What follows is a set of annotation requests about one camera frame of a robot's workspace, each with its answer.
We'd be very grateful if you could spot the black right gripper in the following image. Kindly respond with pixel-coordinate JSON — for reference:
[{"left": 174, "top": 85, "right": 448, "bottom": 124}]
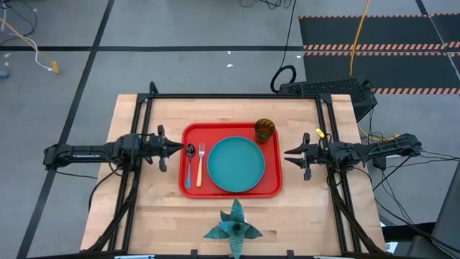
[{"left": 283, "top": 132, "right": 331, "bottom": 181}]

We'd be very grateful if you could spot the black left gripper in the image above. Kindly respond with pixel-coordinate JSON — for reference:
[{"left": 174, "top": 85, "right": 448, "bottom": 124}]
[{"left": 142, "top": 124, "right": 185, "bottom": 173}]

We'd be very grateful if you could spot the blue handled metal spoon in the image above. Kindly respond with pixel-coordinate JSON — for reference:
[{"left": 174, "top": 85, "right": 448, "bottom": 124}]
[{"left": 185, "top": 143, "right": 196, "bottom": 190}]

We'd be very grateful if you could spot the orange handled metal fork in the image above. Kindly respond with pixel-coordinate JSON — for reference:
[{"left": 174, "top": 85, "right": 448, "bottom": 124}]
[{"left": 195, "top": 142, "right": 206, "bottom": 188}]

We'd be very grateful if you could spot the amber green ribbed cup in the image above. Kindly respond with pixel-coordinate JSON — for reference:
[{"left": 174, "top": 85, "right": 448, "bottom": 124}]
[{"left": 254, "top": 118, "right": 277, "bottom": 145}]

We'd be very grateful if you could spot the red plastic tray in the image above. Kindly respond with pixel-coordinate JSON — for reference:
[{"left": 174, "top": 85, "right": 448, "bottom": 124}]
[{"left": 178, "top": 122, "right": 284, "bottom": 199}]

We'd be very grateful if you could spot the teal round plate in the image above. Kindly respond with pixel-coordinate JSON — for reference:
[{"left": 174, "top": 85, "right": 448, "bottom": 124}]
[{"left": 207, "top": 135, "right": 266, "bottom": 194}]

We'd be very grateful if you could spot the teal striped artificial plant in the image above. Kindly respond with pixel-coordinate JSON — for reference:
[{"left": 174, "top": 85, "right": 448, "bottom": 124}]
[{"left": 203, "top": 198, "right": 264, "bottom": 259}]

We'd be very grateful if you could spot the black hazard striped floor mat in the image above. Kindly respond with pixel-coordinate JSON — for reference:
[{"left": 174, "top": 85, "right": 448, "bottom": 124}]
[
  {"left": 303, "top": 51, "right": 460, "bottom": 95},
  {"left": 298, "top": 14, "right": 460, "bottom": 50}
]

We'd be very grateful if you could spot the dark grey chair back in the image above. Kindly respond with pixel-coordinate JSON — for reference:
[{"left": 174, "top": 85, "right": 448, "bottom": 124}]
[{"left": 405, "top": 172, "right": 460, "bottom": 259}]

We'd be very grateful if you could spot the black aluminium table frame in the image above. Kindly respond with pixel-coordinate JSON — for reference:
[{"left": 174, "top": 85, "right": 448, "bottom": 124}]
[{"left": 80, "top": 81, "right": 387, "bottom": 257}]

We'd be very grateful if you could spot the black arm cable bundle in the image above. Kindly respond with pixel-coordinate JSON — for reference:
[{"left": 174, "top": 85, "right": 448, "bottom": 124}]
[{"left": 359, "top": 118, "right": 460, "bottom": 238}]

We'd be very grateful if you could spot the black coiled power cable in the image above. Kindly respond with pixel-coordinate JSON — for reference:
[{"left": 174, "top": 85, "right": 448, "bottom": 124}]
[{"left": 270, "top": 0, "right": 298, "bottom": 94}]

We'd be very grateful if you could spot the yellow floor cable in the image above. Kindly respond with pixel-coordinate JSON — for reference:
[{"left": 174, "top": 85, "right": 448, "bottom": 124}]
[{"left": 349, "top": 0, "right": 371, "bottom": 77}]

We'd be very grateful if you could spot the black floor cable bundle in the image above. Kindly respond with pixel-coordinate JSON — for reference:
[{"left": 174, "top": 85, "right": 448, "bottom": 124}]
[{"left": 239, "top": 0, "right": 292, "bottom": 11}]

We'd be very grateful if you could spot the white floor cable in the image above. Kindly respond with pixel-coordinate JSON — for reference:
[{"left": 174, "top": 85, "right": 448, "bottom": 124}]
[{"left": 0, "top": 17, "right": 55, "bottom": 72}]

